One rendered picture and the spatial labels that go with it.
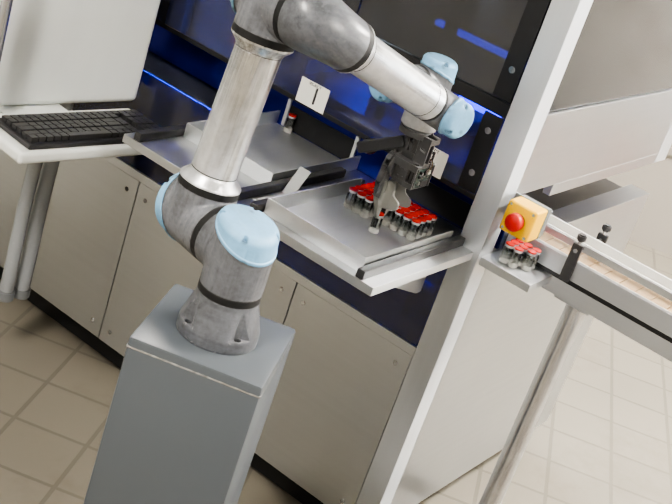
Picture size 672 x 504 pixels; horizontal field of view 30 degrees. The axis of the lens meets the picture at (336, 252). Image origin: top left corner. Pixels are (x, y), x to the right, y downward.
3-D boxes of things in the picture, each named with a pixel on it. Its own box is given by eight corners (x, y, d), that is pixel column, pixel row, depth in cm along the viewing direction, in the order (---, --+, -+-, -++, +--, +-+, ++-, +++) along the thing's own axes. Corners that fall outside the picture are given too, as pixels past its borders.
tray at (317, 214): (356, 191, 285) (361, 177, 284) (448, 244, 274) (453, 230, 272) (263, 212, 258) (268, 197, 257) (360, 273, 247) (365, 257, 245)
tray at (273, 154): (275, 123, 310) (279, 110, 308) (356, 169, 298) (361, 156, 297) (183, 136, 282) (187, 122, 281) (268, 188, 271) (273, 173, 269)
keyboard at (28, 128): (133, 115, 306) (136, 106, 305) (169, 140, 298) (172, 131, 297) (-8, 122, 276) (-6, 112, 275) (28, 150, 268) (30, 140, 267)
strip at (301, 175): (293, 190, 274) (300, 166, 272) (303, 196, 273) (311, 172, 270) (252, 198, 263) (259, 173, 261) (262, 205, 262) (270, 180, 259)
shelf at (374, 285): (258, 121, 313) (260, 114, 312) (487, 253, 282) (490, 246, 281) (121, 141, 274) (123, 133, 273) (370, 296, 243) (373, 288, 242)
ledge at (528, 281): (507, 253, 285) (510, 245, 285) (555, 280, 280) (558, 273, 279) (477, 264, 274) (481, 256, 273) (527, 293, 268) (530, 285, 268)
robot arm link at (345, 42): (346, -4, 198) (490, 104, 236) (303, -29, 204) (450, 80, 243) (306, 58, 199) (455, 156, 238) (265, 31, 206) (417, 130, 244)
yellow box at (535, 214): (513, 223, 275) (525, 193, 272) (540, 238, 272) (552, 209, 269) (497, 228, 269) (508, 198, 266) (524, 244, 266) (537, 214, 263)
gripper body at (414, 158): (408, 193, 255) (427, 140, 250) (375, 175, 259) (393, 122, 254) (427, 188, 261) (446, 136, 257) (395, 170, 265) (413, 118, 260)
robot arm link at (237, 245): (224, 306, 215) (245, 237, 210) (181, 267, 223) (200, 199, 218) (277, 299, 224) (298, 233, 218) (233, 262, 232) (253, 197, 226)
